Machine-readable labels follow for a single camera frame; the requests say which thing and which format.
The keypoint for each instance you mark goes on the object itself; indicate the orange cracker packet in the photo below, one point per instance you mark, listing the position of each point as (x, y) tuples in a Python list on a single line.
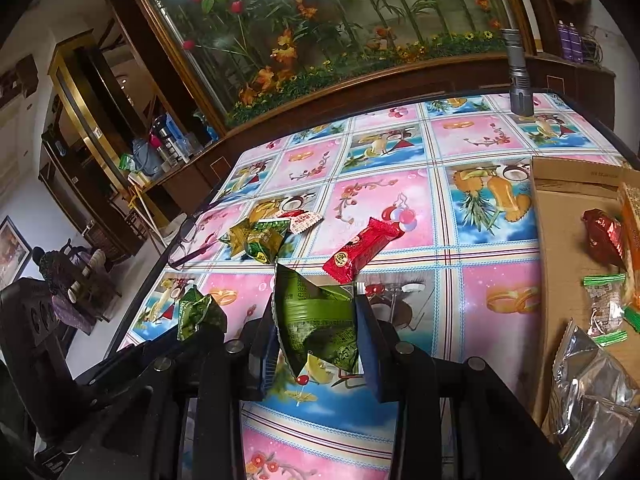
[(631, 240)]

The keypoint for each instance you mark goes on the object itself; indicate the clear cracker packet green ends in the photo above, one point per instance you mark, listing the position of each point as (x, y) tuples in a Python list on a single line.
[(602, 305)]

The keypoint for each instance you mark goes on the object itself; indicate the grey flashlight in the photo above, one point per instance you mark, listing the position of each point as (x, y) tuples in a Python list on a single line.
[(517, 75)]

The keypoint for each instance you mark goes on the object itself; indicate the wooden chair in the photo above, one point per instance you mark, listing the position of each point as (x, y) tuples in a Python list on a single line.
[(95, 280)]

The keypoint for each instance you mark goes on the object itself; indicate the glass cabinet with artificial flowers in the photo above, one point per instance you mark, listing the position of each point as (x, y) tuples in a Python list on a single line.
[(325, 25)]

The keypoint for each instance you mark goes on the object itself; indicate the pink lid bottle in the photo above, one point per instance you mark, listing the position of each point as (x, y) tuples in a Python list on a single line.
[(156, 146)]

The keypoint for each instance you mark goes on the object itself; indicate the bright green snack packet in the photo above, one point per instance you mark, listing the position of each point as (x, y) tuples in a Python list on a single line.
[(267, 242)]

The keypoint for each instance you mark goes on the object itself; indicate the white box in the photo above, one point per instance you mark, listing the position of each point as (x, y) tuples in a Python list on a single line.
[(138, 179)]

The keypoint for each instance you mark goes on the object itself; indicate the red candy packet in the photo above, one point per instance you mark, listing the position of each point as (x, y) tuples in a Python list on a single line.
[(602, 235), (357, 252)]

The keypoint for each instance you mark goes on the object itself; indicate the large dark green snack packet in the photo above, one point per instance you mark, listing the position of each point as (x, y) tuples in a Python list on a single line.
[(315, 320)]

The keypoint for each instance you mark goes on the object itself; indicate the cardboard box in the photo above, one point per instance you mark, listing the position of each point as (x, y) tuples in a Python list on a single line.
[(560, 260)]

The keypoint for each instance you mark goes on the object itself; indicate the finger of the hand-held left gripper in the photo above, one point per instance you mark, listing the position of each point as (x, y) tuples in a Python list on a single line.
[(130, 360)]

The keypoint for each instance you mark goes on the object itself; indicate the blue bag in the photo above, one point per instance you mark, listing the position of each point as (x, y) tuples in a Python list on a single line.
[(147, 157)]

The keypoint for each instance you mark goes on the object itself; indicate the red white snack packet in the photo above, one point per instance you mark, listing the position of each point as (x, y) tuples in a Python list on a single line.
[(302, 221)]

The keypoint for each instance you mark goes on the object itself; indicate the green gold snack packet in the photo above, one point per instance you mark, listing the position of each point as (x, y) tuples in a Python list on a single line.
[(235, 237)]

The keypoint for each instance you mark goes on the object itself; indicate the purple bottle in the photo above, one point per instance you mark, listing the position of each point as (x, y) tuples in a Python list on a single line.
[(564, 40), (576, 45)]

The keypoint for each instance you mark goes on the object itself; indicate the gold framed glass cabinet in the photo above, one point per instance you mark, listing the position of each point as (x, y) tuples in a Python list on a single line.
[(95, 125)]

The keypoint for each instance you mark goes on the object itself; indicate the framed picture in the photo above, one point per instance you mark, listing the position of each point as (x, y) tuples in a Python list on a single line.
[(12, 255)]

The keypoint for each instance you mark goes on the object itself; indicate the black rimmed table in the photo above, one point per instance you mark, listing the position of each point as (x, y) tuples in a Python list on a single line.
[(605, 127)]

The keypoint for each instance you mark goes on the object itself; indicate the steel thermos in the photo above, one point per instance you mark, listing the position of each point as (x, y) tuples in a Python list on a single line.
[(171, 147)]

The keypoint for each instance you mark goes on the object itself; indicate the blue spray bottle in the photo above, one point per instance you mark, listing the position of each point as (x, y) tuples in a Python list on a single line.
[(205, 127)]

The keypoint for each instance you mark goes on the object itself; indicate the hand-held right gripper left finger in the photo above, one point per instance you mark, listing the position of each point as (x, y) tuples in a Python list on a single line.
[(262, 360)]

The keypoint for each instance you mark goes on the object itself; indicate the purple eyeglasses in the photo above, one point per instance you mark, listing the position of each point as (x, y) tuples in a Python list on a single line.
[(182, 240)]

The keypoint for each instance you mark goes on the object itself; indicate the green white bag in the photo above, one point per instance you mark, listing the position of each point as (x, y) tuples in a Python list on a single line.
[(126, 162)]

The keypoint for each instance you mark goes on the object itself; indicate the silver foil snack packet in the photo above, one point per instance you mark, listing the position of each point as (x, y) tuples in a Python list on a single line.
[(585, 365), (600, 440)]

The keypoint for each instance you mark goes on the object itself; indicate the yellow broom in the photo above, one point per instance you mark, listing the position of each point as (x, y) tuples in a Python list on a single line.
[(145, 215)]

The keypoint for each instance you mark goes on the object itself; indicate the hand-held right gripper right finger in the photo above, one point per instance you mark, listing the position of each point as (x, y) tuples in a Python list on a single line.
[(375, 360)]

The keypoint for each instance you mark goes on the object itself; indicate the small dark green snack packet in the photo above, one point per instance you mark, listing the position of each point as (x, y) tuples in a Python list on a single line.
[(200, 312)]

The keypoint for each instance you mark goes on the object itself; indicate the blue pitcher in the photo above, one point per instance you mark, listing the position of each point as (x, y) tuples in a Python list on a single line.
[(176, 132)]

